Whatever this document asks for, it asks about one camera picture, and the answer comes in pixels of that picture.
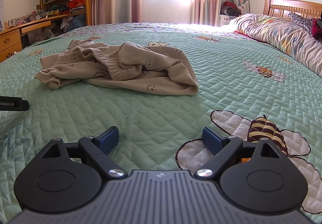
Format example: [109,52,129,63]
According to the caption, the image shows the wooden headboard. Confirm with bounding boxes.
[262,0,322,20]

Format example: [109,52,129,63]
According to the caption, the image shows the green quilted bee bedspread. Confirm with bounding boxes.
[0,22,322,224]

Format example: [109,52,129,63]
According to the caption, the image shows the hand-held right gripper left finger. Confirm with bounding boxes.
[40,126,127,179]

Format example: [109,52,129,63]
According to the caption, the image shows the row of photo frames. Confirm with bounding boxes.
[7,16,29,29]

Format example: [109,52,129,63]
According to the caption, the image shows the pile of shopping bags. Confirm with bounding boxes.
[219,0,251,26]

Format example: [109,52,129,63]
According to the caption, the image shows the floral duvet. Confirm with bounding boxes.
[230,13,322,77]

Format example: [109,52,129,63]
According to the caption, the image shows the beige smiley print pants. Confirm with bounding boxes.
[34,40,199,96]

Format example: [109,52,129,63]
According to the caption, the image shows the dark red cloth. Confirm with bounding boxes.
[312,18,322,44]

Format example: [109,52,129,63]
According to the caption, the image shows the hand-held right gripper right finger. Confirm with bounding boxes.
[195,127,289,179]

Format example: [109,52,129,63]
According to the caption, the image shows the clear plastic bags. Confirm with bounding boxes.
[35,26,55,42]

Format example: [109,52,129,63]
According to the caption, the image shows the dark checked pillow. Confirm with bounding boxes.
[288,12,315,33]

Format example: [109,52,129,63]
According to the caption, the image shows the blue fabric bag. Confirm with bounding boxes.
[66,14,87,33]

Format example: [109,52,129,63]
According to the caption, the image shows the wooden desk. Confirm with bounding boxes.
[0,12,72,63]

